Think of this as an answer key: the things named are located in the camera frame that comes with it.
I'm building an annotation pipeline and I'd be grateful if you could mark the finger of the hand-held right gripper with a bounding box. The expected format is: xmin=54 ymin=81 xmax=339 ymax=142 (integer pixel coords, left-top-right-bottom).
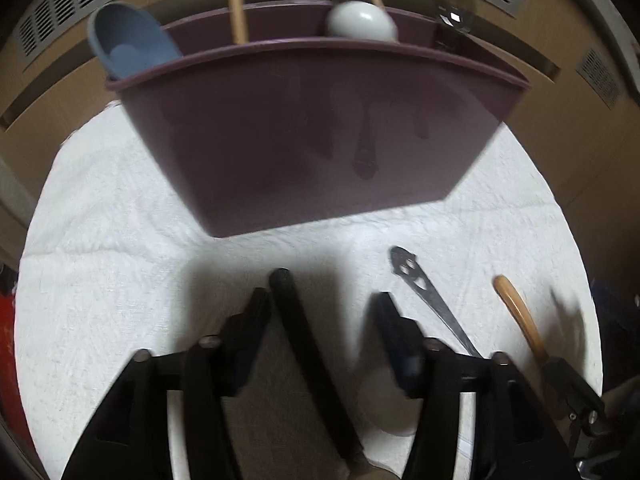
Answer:
xmin=542 ymin=357 xmax=608 ymax=428
xmin=550 ymin=287 xmax=589 ymax=347

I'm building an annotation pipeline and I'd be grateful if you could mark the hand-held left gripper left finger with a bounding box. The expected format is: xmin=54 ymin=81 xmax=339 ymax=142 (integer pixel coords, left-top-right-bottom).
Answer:
xmin=62 ymin=287 xmax=274 ymax=480

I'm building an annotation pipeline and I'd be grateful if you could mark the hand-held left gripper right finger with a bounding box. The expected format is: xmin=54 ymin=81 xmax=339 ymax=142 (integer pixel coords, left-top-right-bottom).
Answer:
xmin=367 ymin=292 xmax=581 ymax=480

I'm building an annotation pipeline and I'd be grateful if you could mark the wooden handled utensil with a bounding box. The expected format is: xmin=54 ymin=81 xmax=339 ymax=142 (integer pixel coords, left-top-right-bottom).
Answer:
xmin=492 ymin=274 xmax=549 ymax=362

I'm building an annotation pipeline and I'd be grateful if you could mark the black utensil handle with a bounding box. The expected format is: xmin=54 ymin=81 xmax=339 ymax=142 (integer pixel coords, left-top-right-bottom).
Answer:
xmin=268 ymin=268 xmax=372 ymax=480

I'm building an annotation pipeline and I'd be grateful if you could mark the purple plastic utensil container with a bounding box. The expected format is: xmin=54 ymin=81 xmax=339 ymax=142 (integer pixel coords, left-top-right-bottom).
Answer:
xmin=105 ymin=2 xmax=531 ymax=239

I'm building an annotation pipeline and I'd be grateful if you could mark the wooden chopstick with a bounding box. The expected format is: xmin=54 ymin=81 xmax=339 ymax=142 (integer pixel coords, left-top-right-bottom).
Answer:
xmin=226 ymin=0 xmax=250 ymax=44

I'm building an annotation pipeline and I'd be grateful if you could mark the white towel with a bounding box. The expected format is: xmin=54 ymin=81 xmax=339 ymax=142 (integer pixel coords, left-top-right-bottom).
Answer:
xmin=12 ymin=100 xmax=601 ymax=480

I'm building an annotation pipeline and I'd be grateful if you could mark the small vent grille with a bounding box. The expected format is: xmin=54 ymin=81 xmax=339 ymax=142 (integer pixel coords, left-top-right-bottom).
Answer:
xmin=575 ymin=49 xmax=624 ymax=109

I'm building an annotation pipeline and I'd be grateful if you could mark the red object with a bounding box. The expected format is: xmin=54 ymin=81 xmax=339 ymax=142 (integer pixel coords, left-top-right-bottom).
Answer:
xmin=0 ymin=294 xmax=32 ymax=463

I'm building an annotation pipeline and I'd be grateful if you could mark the white spoon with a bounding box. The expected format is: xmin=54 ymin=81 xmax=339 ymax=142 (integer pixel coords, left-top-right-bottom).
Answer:
xmin=326 ymin=1 xmax=400 ymax=44

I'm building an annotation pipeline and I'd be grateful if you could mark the clear plastic spoon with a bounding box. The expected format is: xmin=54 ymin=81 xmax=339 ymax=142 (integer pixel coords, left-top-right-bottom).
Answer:
xmin=432 ymin=0 xmax=477 ymax=52

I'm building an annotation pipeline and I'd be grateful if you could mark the large vent grille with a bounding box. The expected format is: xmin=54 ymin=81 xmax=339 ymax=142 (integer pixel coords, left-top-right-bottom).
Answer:
xmin=14 ymin=0 xmax=532 ymax=63

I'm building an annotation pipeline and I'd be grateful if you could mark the metal utensil handle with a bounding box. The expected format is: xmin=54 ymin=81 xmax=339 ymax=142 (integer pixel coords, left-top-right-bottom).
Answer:
xmin=389 ymin=246 xmax=484 ymax=361

